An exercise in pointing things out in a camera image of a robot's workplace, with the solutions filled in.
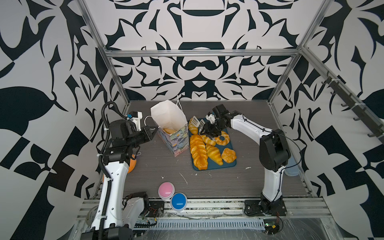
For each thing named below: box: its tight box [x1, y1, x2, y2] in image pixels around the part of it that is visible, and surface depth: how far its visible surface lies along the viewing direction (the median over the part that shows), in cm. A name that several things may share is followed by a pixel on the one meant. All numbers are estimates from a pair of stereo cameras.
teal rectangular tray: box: [188, 118, 237, 171], surface depth 91 cm
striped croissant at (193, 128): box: [188, 117, 199, 135], surface depth 101 cm
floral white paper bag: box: [150, 100, 190, 157], surface depth 86 cm
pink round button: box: [158, 181, 175, 200], surface depth 80 cm
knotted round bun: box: [221, 147, 237, 164], surface depth 89 cm
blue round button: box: [170, 192, 188, 212], surface depth 76 cm
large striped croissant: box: [206, 144, 223, 166], surface depth 90 cm
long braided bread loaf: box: [190, 134, 209, 171], surface depth 91 cm
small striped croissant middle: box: [199, 134, 217, 146], surface depth 96 cm
